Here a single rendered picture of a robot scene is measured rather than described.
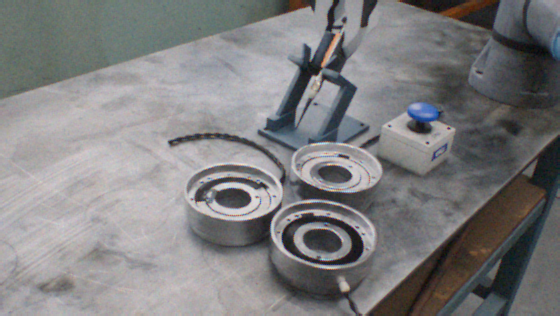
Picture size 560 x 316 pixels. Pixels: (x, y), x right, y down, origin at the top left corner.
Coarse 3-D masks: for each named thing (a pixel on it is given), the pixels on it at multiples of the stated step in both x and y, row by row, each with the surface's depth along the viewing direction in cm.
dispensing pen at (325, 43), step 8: (344, 24) 79; (328, 32) 78; (328, 40) 78; (320, 48) 79; (328, 48) 78; (320, 56) 78; (312, 64) 80; (320, 64) 78; (320, 72) 80; (320, 80) 79; (312, 88) 80; (320, 88) 80; (312, 96) 80; (304, 112) 80
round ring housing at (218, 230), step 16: (192, 176) 65; (208, 176) 68; (224, 176) 68; (240, 176) 68; (256, 176) 68; (272, 176) 66; (192, 192) 65; (224, 192) 66; (240, 192) 66; (256, 192) 66; (272, 192) 66; (192, 208) 61; (224, 208) 63; (240, 208) 68; (256, 208) 64; (272, 208) 61; (192, 224) 62; (208, 224) 60; (224, 224) 60; (240, 224) 60; (256, 224) 61; (208, 240) 62; (224, 240) 62; (240, 240) 62; (256, 240) 63
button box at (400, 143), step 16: (384, 128) 77; (400, 128) 77; (416, 128) 77; (432, 128) 78; (448, 128) 78; (384, 144) 78; (400, 144) 77; (416, 144) 75; (432, 144) 75; (448, 144) 79; (400, 160) 78; (416, 160) 76; (432, 160) 76
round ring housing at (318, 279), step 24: (288, 216) 62; (336, 216) 63; (360, 216) 62; (312, 240) 62; (336, 240) 61; (288, 264) 56; (312, 264) 55; (360, 264) 56; (312, 288) 57; (336, 288) 57
